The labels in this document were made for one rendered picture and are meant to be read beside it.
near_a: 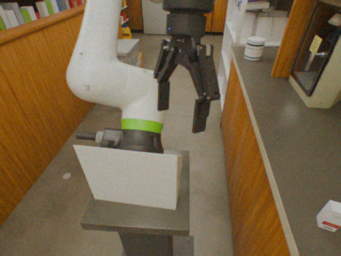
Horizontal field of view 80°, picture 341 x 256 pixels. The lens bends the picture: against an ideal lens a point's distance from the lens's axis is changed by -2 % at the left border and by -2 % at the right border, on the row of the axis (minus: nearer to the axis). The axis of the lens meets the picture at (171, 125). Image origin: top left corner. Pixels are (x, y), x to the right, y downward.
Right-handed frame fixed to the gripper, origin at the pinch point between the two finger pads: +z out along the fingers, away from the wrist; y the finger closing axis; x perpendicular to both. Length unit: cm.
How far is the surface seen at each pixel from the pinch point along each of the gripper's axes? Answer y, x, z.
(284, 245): -20, -31, 44
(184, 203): 1.8, -6.2, 31.7
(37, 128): 165, 29, 68
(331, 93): 2, -96, 6
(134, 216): 6.8, 8.5, 33.5
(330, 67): 4, -89, -6
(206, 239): 29, -54, 116
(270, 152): 0, -48, 25
